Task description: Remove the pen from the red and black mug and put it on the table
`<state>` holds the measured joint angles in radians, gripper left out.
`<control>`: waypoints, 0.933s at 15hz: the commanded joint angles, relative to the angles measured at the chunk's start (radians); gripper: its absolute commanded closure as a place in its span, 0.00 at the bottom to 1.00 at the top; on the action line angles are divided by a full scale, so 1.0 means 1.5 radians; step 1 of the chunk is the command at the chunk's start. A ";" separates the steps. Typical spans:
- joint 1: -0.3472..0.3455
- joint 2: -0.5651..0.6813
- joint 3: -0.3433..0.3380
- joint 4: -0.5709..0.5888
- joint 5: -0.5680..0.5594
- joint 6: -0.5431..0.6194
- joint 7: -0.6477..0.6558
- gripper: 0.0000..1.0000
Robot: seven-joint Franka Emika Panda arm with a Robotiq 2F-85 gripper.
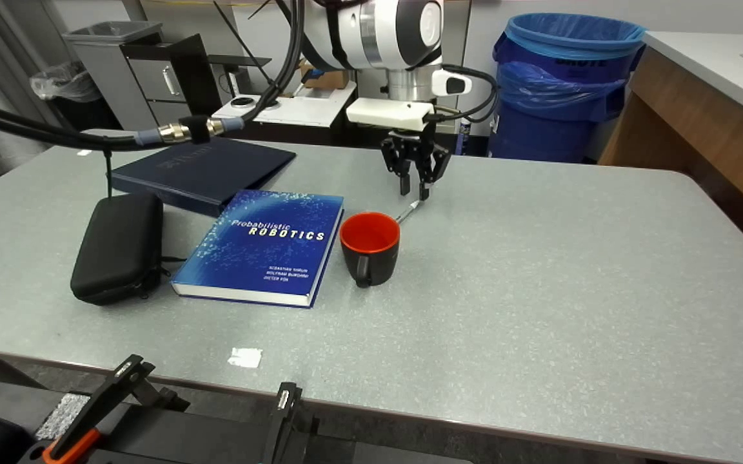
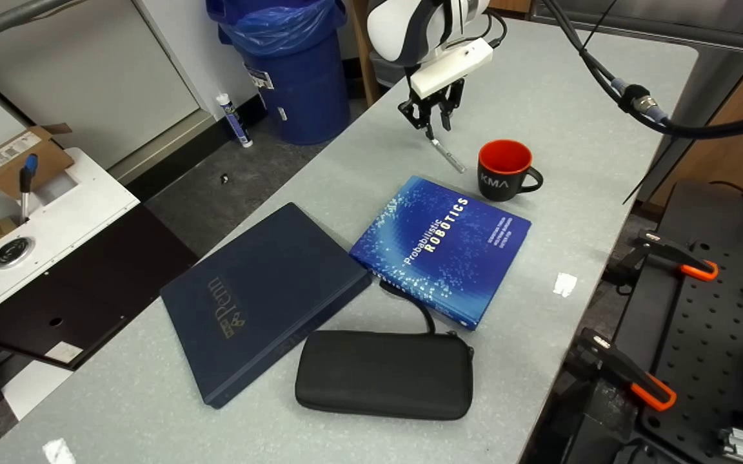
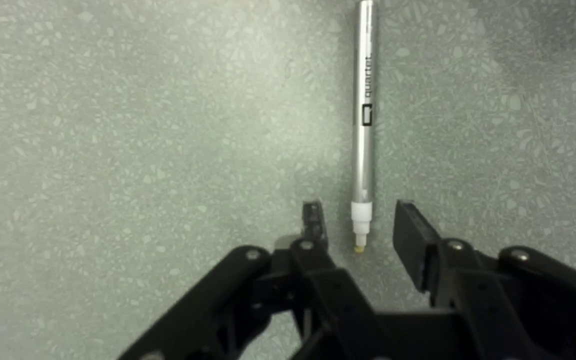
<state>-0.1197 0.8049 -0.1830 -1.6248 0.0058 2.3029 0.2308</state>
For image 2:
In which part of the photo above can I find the blue trash bin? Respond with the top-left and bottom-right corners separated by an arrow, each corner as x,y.
210,0 -> 354,148

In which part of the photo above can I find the black perforated breadboard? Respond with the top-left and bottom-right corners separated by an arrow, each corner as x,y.
633,179 -> 743,464

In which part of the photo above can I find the black zippered case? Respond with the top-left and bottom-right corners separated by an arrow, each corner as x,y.
291,328 -> 477,422

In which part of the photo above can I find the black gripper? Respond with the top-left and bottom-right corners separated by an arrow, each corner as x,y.
397,74 -> 470,143

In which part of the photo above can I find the white tape piece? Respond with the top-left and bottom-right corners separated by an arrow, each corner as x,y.
553,271 -> 580,299
40,436 -> 81,464

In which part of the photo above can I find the red and black mug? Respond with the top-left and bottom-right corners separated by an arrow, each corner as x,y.
474,137 -> 547,204

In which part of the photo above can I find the blue handled tool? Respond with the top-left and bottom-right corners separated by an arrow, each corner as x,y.
16,153 -> 41,225

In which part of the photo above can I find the thick black cable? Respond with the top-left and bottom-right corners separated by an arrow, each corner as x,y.
539,0 -> 743,143

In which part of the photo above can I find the blue Probabilistic Robotics book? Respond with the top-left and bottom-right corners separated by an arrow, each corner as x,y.
349,175 -> 534,332

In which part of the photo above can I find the black flat base plate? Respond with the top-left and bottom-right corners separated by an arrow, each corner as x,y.
0,204 -> 203,375

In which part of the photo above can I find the white cart with round holes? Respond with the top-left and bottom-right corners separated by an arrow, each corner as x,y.
0,144 -> 143,335

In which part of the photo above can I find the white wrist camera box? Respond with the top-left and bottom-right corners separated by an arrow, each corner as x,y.
409,36 -> 498,101

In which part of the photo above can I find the blue plastic bin liner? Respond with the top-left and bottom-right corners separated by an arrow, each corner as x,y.
203,0 -> 350,59

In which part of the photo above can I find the black case strap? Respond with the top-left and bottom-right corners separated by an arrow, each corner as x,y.
376,278 -> 439,338

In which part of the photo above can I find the clear pen with white cap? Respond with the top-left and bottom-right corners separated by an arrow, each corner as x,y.
429,134 -> 468,175

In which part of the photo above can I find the black and orange clamp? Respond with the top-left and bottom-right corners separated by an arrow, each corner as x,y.
579,326 -> 682,416
621,232 -> 723,286

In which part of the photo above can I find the dark navy hardcover book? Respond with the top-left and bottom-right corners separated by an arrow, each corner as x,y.
158,202 -> 376,412

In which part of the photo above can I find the open cardboard box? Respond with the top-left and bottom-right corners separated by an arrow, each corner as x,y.
0,122 -> 78,206

